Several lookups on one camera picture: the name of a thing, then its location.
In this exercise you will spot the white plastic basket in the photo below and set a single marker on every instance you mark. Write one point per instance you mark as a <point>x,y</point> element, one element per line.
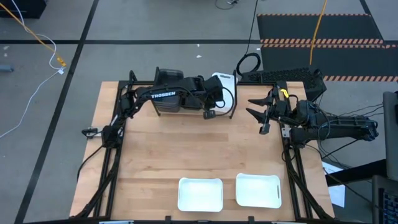
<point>228,82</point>
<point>258,190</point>
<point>200,195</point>

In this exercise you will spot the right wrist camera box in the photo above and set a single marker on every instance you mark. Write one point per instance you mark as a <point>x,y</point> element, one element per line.
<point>281,109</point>

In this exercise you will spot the black aluminium table frame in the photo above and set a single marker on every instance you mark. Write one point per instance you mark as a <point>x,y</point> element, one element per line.
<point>143,82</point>

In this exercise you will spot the black slanted bar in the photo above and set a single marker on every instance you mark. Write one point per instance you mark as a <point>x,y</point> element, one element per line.
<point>357,172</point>

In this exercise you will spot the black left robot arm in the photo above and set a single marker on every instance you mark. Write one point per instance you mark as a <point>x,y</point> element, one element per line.
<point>161,95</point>

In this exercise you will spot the gray computer monitor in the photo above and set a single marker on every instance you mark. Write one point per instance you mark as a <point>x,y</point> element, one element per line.
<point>391,140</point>

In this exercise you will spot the small gray object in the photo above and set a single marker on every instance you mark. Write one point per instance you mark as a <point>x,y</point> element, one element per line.
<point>6,68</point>

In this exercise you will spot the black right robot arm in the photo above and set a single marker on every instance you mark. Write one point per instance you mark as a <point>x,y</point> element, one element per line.
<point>342,126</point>

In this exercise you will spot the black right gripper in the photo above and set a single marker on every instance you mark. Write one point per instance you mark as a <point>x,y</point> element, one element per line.
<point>290,113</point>

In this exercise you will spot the yellow tag on right arm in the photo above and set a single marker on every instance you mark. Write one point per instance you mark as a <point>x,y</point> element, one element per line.
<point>283,92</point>

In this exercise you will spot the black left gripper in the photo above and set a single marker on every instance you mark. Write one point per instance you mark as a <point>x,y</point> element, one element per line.
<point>213,90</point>

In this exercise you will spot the white paper sheet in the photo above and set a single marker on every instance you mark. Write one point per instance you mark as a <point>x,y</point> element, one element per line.
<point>337,194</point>

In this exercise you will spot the black mat orange striped edge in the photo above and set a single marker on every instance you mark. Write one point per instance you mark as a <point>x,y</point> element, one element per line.
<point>342,59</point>
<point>342,28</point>

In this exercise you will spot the black box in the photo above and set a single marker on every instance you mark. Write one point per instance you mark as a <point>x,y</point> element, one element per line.
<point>23,7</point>

